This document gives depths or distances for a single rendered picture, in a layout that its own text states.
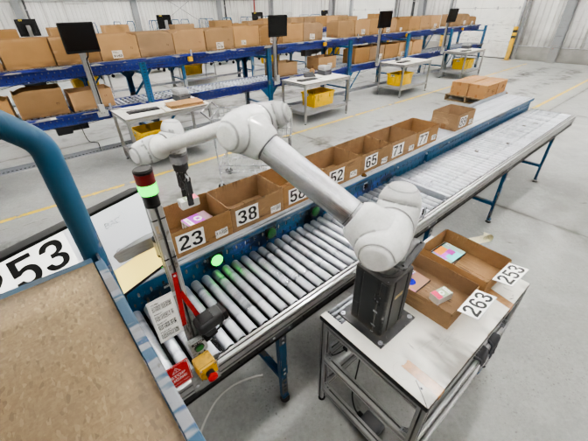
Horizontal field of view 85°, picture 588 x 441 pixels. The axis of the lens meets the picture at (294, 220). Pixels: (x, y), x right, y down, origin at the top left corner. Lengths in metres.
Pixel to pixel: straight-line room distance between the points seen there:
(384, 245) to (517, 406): 1.76
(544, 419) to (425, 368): 1.17
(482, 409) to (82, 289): 2.30
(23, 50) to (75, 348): 5.70
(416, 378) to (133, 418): 1.31
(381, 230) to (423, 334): 0.76
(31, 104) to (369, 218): 5.27
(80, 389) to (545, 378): 2.67
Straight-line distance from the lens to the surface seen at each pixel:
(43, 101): 5.80
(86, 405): 0.35
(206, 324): 1.23
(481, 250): 2.16
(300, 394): 2.27
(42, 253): 1.01
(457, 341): 1.70
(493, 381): 2.62
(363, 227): 1.03
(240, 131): 1.07
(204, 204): 2.13
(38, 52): 6.01
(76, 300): 0.44
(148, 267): 1.20
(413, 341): 1.63
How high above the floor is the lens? 2.01
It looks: 34 degrees down
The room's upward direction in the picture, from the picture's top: 1 degrees counter-clockwise
